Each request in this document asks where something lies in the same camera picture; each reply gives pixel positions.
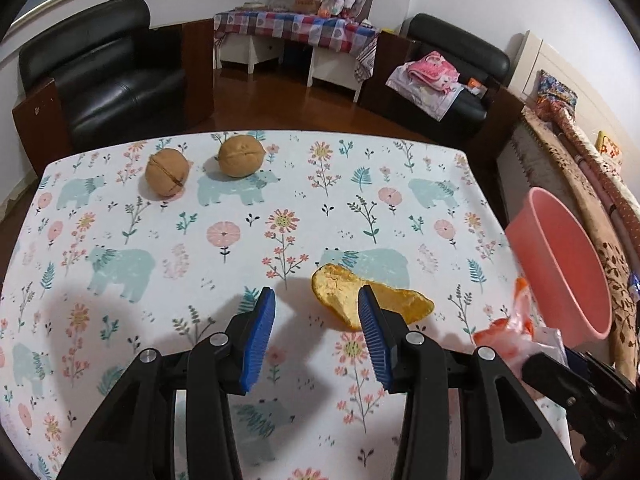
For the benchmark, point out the floral bear tablecloth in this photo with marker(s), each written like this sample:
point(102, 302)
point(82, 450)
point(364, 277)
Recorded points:
point(200, 240)

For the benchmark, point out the cream bed headboard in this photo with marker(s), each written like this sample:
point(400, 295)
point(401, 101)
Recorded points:
point(575, 65)

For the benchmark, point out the hanging checkered towel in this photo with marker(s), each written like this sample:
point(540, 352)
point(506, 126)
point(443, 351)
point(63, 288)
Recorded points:
point(366, 60)

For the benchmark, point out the yellow orange peel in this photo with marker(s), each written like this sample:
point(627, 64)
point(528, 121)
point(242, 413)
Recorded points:
point(340, 287)

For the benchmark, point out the small orange box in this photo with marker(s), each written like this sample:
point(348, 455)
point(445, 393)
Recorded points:
point(477, 85)

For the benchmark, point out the walnut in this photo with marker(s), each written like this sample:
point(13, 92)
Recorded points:
point(167, 172)
point(241, 156)

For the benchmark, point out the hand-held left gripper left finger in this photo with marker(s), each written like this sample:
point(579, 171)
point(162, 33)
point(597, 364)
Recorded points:
point(257, 340)

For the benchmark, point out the pink plastic bin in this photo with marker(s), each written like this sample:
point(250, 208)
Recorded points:
point(555, 260)

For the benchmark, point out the checkered tablecloth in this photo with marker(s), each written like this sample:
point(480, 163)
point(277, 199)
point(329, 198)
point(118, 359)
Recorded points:
point(295, 25)

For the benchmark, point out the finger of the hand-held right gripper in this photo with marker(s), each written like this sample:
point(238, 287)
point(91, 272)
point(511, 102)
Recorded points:
point(555, 377)
point(605, 367)

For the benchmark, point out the small black leather armchair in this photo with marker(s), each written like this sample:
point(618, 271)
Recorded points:
point(465, 110)

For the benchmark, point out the colourful patterned pillow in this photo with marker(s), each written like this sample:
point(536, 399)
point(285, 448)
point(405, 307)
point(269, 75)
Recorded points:
point(555, 92)

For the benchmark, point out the orange white plastic wrapper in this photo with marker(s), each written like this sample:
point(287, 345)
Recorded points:
point(505, 342)

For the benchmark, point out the large black leather armchair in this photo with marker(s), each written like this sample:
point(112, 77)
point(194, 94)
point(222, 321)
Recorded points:
point(115, 75)

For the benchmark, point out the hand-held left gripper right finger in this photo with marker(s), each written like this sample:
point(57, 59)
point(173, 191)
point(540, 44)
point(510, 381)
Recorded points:
point(376, 340)

